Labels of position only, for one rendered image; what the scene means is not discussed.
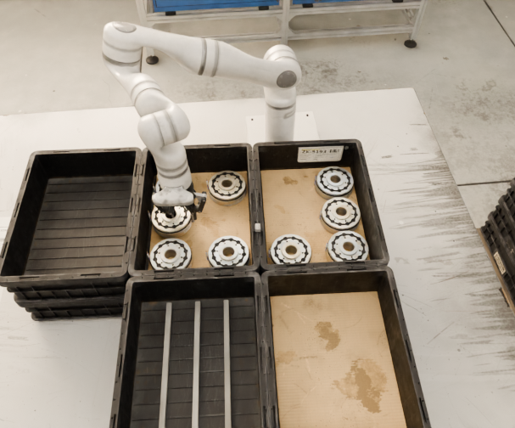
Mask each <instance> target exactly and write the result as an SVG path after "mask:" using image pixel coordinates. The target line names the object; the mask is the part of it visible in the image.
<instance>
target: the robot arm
mask: <svg viewBox="0 0 515 428"><path fill-rule="evenodd" d="M143 47H147V48H153V49H156V50H159V51H161V52H163V53H165V54H167V55H168V56H170V57H171V58H172V59H174V60H175V61H176V62H177V63H178V64H179V65H180V66H181V67H182V68H183V69H185V70H186V71H188V72H190V73H191V74H194V75H197V76H207V77H215V78H223V79H228V80H234V81H240V82H249V83H254V84H257V85H261V86H263V88H264V94H265V142H281V141H294V125H295V111H296V97H297V93H296V88H295V86H297V85H298V84H299V82H300V80H301V76H302V75H301V69H300V67H299V62H298V60H297V59H296V56H295V54H294V51H293V50H292V49H291V48H290V47H288V46H286V45H276V46H274V47H272V48H270V49H269V50H268V51H267V52H266V54H265V56H264V59H258V58H255V57H252V56H250V55H248V54H246V53H244V52H242V51H240V50H239V49H237V48H235V47H233V46H231V45H229V44H227V43H225V42H220V41H217V40H211V39H206V38H201V37H188V36H183V35H177V34H173V33H169V32H164V31H158V30H155V29H151V28H148V27H144V26H140V25H134V24H131V23H126V22H119V21H114V22H109V23H107V24H106V25H105V26H104V36H103V48H102V58H103V62H104V64H105V66H106V67H107V69H108V70H109V71H110V73H111V74H112V75H113V76H114V77H115V78H116V80H117V81H118V82H119V83H120V84H121V86H122V87H123V88H124V89H125V90H126V91H127V93H128V95H129V97H130V99H131V101H132V103H133V105H134V107H135V109H136V111H137V113H138V114H139V115H140V117H141V119H140V120H139V122H138V124H137V132H138V135H139V137H140V139H142V141H143V143H144V144H145V146H146V147H147V148H148V149H149V151H150V152H151V154H152V155H153V157H154V161H155V164H156V167H157V171H158V179H159V182H160V187H161V191H160V192H158V193H153V195H152V203H153V204H154V205H155V206H156V208H157V209H158V210H159V211H160V212H161V213H162V214H165V213H168V214H169V215H170V219H171V218H174V217H175V216H176V210H175V206H185V207H186V209H187V210H188V211H189V212H190V216H191V220H192V222H195V220H197V212H198V213H201V212H202V210H203V209H204V205H205V202H206V197H207V193H206V192H205V191H203V192H202V194H200V193H196V191H195V190H194V189H193V182H192V177H191V172H190V169H189V166H188V160H187V155H186V150H185V148H184V146H183V145H182V144H181V143H179V141H181V140H183V139H185V138H186V137H187V136H188V135H189V133H190V129H191V126H190V121H189V119H188V117H187V115H186V113H185V112H184V111H183V110H182V109H181V108H180V107H179V106H178V105H177V104H175V103H174V102H172V101H171V100H169V99H168V98H167V97H166V96H165V95H164V93H163V91H162V89H161V88H160V85H159V84H158V82H157V81H156V80H155V79H154V78H153V77H151V76H149V75H147V74H144V73H141V72H140V69H139V64H140V61H141V55H142V48H143ZM195 198H197V199H198V201H199V203H198V204H197V205H195V204H194V203H193V200H194V199H195Z"/></svg>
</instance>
